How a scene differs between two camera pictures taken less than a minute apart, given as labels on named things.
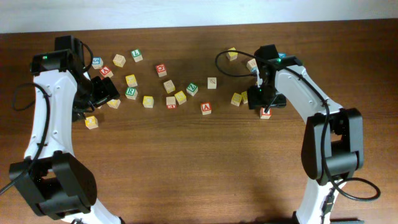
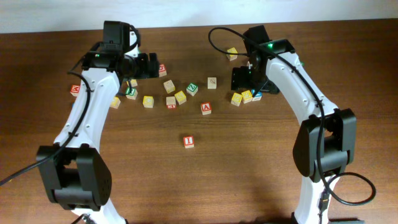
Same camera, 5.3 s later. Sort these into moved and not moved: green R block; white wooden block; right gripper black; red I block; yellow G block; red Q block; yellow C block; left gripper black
Moved: left gripper black; red I block; right gripper black
Not moved: white wooden block; yellow G block; green R block; red Q block; yellow C block
